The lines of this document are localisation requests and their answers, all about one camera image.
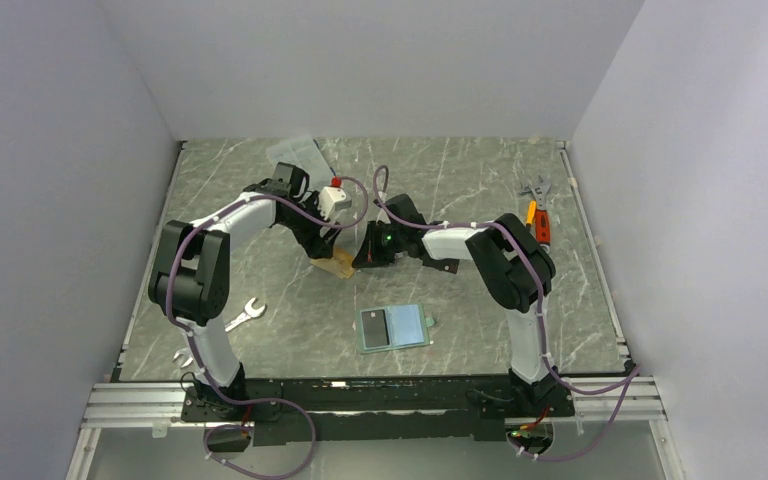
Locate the orange small screwdriver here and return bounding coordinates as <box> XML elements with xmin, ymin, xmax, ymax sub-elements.
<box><xmin>525</xmin><ymin>200</ymin><xmax>537</xmax><ymax>228</ymax></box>

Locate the silver open-end wrench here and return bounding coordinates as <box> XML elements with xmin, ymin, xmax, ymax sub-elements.
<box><xmin>172</xmin><ymin>297</ymin><xmax>267</xmax><ymax>369</ymax></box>

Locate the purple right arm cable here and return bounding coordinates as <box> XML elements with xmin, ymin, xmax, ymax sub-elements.
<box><xmin>371</xmin><ymin>165</ymin><xmax>641</xmax><ymax>464</ymax></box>

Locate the black credit card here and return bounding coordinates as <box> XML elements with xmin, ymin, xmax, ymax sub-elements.
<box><xmin>360</xmin><ymin>309</ymin><xmax>390</xmax><ymax>349</ymax></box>
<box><xmin>422</xmin><ymin>258</ymin><xmax>460</xmax><ymax>274</ymax></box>

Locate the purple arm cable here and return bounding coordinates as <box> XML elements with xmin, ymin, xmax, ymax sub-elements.
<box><xmin>371</xmin><ymin>165</ymin><xmax>641</xmax><ymax>464</ymax></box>
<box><xmin>165</xmin><ymin>173</ymin><xmax>371</xmax><ymax>480</ymax></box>

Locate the green card holder wallet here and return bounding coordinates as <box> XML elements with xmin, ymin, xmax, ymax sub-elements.
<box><xmin>354</xmin><ymin>303</ymin><xmax>436</xmax><ymax>355</ymax></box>

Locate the red adjustable wrench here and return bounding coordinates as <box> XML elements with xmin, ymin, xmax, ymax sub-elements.
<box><xmin>520</xmin><ymin>175</ymin><xmax>551</xmax><ymax>252</ymax></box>

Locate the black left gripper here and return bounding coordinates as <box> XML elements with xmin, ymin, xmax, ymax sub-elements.
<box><xmin>280</xmin><ymin>191</ymin><xmax>342</xmax><ymax>259</ymax></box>

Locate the aluminium frame rail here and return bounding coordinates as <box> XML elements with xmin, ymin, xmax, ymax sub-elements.
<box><xmin>65</xmin><ymin>382</ymin><xmax>190</xmax><ymax>480</ymax></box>

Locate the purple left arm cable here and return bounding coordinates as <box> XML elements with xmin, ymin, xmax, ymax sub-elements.
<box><xmin>165</xmin><ymin>173</ymin><xmax>371</xmax><ymax>480</ymax></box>

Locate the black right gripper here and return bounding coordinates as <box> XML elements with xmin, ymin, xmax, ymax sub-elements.
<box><xmin>352</xmin><ymin>220</ymin><xmax>407</xmax><ymax>268</ymax></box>

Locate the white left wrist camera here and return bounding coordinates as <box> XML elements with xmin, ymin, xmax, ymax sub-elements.
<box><xmin>318</xmin><ymin>176</ymin><xmax>352</xmax><ymax>221</ymax></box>

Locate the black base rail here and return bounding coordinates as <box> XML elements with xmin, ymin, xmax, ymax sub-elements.
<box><xmin>180</xmin><ymin>374</ymin><xmax>575</xmax><ymax>446</ymax></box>

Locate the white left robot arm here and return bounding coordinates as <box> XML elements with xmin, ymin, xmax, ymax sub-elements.
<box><xmin>147</xmin><ymin>162</ymin><xmax>351</xmax><ymax>420</ymax></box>

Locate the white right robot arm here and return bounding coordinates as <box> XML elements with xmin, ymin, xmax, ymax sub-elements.
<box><xmin>352</xmin><ymin>194</ymin><xmax>568</xmax><ymax>415</ymax></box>

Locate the clear plastic organizer box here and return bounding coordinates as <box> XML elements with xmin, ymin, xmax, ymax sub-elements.
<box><xmin>265</xmin><ymin>135</ymin><xmax>334</xmax><ymax>190</ymax></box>

